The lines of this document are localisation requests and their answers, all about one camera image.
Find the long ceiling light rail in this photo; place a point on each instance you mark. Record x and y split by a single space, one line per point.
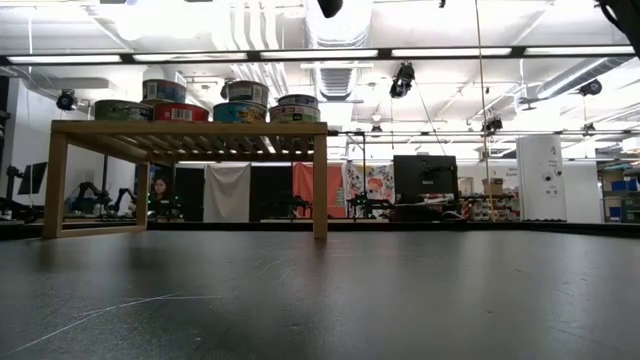
325 53

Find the blue storage bin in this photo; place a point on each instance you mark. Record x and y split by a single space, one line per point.
625 185

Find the cardboard box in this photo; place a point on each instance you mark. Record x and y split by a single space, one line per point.
495 187

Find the small parts drawer rack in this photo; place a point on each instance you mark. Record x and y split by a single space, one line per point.
495 209

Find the black ceiling camera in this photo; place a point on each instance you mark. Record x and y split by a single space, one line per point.
402 80

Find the gold lid can marked eight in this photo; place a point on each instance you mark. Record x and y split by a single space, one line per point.
164 91

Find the green label tuna can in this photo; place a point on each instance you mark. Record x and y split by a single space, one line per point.
122 111

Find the white cabinet machine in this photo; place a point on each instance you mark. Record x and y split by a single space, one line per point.
545 170

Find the white hanging cloth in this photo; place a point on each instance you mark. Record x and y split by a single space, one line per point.
226 192

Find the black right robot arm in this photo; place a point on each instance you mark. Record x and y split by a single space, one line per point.
627 17

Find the orange hanging cloth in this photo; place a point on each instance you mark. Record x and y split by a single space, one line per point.
305 177

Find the blue red label can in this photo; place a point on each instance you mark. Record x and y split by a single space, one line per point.
247 92

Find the wooden slatted shelf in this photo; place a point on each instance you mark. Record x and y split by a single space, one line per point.
150 126

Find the black ceiling spotlight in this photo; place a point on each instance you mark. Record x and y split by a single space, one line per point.
66 100
591 87
224 91

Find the background black robot arm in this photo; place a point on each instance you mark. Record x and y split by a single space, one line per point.
287 205
370 205
90 195

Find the black screen panel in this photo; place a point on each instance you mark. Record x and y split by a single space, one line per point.
425 175

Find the silver lid blue can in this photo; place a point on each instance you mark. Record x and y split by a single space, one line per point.
240 112

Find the black monitor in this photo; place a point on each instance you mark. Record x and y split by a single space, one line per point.
34 177

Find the black table mat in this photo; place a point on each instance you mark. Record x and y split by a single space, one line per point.
200 300

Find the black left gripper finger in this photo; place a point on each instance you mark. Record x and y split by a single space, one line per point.
330 6

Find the floral patterned cloth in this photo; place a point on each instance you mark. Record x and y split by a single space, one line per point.
375 180

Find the ceiling air vent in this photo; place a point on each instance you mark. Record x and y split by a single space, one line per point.
336 82

